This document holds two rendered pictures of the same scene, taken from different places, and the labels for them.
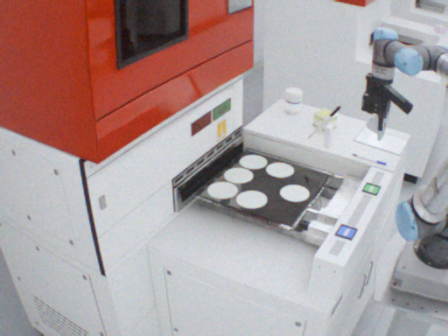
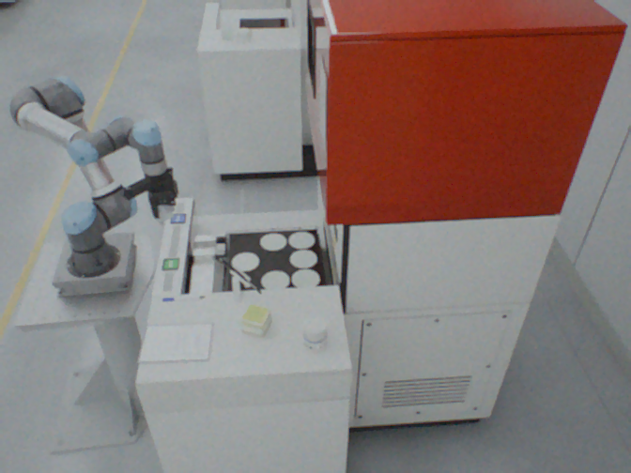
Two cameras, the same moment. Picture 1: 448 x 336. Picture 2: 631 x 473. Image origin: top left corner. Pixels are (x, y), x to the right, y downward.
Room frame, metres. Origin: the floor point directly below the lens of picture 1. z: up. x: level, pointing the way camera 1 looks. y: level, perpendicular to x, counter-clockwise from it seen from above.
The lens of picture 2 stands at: (2.81, -0.94, 2.32)
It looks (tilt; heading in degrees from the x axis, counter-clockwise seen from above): 40 degrees down; 144
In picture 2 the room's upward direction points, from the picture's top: straight up
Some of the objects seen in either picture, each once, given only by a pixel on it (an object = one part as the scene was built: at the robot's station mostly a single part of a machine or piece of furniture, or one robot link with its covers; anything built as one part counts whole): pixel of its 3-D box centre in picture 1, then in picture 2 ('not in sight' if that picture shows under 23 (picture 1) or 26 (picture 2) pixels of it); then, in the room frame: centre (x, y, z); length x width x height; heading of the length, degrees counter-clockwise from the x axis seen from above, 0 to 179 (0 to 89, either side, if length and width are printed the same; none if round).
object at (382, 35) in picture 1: (385, 46); (147, 141); (1.33, -0.47, 1.46); 0.09 x 0.08 x 0.11; 15
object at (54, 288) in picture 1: (122, 262); (401, 304); (1.59, 0.44, 0.41); 0.82 x 0.71 x 0.82; 149
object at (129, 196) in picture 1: (177, 160); (330, 201); (1.41, 0.15, 1.02); 0.82 x 0.03 x 0.40; 149
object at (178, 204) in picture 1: (211, 170); (330, 255); (1.55, 0.04, 0.89); 0.44 x 0.02 x 0.10; 149
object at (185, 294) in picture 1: (290, 283); (254, 362); (1.47, -0.27, 0.41); 0.97 x 0.64 x 0.82; 149
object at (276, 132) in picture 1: (331, 146); (247, 344); (1.74, -0.43, 0.89); 0.62 x 0.35 x 0.14; 59
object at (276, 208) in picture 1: (266, 185); (274, 261); (1.46, -0.14, 0.90); 0.34 x 0.34 x 0.01; 59
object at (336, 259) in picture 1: (356, 227); (177, 255); (1.21, -0.42, 0.89); 0.55 x 0.09 x 0.14; 149
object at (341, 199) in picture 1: (337, 211); (203, 274); (1.34, -0.38, 0.87); 0.36 x 0.08 x 0.03; 149
